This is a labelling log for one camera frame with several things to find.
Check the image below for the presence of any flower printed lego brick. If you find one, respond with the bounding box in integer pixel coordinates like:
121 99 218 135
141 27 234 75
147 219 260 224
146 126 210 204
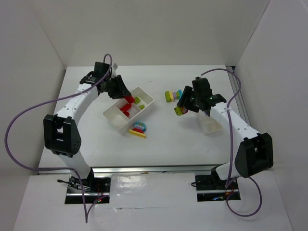
181 107 188 114

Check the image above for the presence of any aluminium front rail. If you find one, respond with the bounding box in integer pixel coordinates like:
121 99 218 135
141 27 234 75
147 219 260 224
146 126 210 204
37 164 219 174

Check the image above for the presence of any yellow flat lego plate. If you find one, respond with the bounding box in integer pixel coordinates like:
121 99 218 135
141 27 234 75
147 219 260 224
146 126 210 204
128 129 146 138

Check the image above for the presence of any teal long lego brick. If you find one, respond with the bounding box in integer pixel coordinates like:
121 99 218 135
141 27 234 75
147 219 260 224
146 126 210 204
177 90 182 100

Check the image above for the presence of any red curved lego brick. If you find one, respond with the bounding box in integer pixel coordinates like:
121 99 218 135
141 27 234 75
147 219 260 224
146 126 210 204
120 103 131 112

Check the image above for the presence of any aluminium side rail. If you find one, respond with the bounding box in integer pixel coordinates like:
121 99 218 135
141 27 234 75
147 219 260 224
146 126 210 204
228 73 250 125

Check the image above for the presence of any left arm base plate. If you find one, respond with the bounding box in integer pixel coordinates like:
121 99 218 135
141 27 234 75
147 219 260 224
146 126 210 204
64 177 111 205

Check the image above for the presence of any long green lego brick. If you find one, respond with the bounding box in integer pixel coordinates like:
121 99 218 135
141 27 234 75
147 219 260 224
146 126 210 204
165 91 171 103

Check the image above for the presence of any red sloped lego brick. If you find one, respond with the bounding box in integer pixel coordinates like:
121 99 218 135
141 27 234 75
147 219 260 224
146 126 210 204
132 128 144 134

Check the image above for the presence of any green square lego brick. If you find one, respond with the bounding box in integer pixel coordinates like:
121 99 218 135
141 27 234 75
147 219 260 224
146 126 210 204
134 97 141 105

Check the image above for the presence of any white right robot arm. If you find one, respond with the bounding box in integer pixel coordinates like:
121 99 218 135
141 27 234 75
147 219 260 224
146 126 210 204
176 77 274 185

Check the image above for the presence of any white sorting tray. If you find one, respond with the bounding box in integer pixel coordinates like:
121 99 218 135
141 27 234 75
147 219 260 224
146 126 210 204
197 111 223 137
103 87 154 135

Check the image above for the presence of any small red lego brick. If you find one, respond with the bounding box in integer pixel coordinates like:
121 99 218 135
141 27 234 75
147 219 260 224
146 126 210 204
123 111 130 117

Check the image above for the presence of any teal frog lego brick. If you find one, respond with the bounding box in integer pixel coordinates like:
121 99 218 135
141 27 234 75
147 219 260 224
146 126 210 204
134 122 146 132

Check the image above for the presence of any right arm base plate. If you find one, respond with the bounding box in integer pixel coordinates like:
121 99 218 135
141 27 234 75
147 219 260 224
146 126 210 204
191 172 241 202

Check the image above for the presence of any red base lego brick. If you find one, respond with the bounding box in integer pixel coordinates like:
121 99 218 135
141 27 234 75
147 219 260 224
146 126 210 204
125 96 135 104

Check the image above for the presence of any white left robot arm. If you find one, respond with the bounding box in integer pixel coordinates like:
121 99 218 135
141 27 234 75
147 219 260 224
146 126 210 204
43 62 134 188

